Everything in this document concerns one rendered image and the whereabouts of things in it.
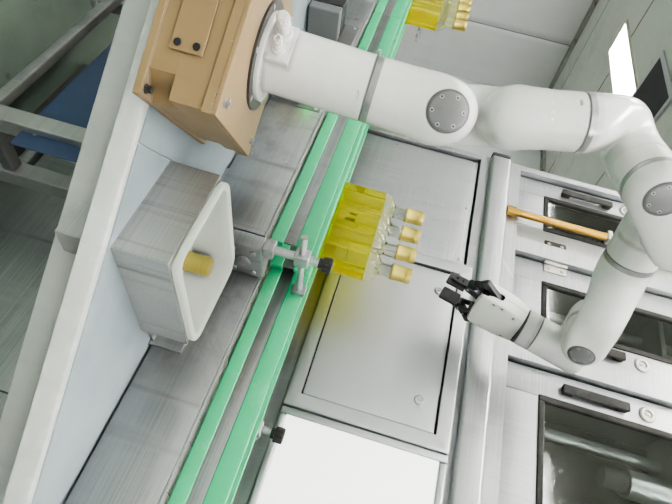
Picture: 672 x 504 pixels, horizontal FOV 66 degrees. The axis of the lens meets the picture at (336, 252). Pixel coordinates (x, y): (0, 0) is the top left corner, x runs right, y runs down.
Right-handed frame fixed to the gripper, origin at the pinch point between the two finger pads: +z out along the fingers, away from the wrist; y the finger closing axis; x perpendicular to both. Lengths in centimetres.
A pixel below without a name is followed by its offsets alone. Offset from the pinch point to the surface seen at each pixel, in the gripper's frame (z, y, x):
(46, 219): 92, -15, 30
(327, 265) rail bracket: 19.8, 15.7, 21.5
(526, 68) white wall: 65, -268, -594
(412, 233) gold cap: 13.5, 1.4, -7.1
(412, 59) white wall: 205, -295, -553
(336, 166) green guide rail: 32.5, 13.6, -2.6
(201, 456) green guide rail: 20, 3, 55
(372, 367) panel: 6.5, -13.1, 18.8
